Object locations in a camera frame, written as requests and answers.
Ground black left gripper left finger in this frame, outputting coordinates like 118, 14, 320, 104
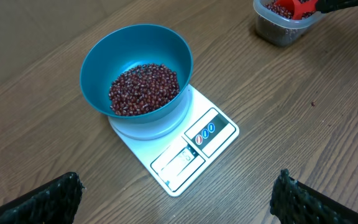
0, 172, 83, 224

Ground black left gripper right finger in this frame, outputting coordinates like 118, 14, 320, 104
270, 169, 358, 224

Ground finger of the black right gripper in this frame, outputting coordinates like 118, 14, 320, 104
315, 0, 358, 13

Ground red measuring scoop blue handle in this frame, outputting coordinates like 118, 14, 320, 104
275, 0, 318, 20

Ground white digital kitchen scale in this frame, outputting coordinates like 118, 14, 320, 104
109, 85, 239, 197

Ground red beans in bowl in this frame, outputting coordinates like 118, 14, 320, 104
108, 63, 180, 116

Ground blue plastic bowl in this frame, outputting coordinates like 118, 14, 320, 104
80, 24, 193, 123

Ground clear container of red beans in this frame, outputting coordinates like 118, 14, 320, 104
253, 0, 324, 47

